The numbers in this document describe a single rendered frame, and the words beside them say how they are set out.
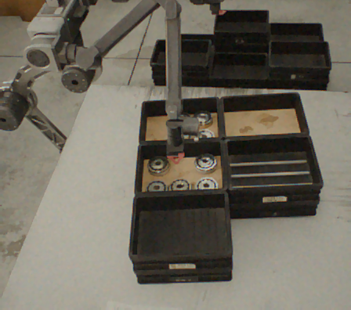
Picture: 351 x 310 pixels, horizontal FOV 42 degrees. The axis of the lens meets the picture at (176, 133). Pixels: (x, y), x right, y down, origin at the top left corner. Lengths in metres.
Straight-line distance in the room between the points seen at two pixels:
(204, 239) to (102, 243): 0.48
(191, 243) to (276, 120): 0.81
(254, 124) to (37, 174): 1.74
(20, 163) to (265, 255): 2.14
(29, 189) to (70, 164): 0.97
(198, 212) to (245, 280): 0.34
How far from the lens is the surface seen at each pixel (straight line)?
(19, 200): 3.40
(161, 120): 2.42
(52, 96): 4.09
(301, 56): 3.40
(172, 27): 1.78
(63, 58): 1.88
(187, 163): 2.21
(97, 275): 2.09
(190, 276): 1.96
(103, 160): 2.47
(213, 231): 1.98
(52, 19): 1.99
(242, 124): 2.37
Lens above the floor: 2.50
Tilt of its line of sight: 45 degrees down
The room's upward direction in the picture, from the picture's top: 7 degrees counter-clockwise
